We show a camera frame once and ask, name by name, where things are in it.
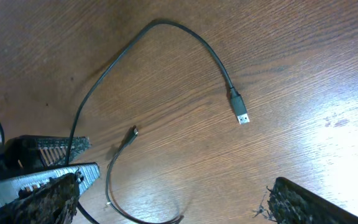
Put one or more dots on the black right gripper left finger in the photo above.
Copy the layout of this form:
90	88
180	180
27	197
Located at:
54	202

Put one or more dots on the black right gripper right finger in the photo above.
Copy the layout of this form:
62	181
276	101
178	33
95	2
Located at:
291	203

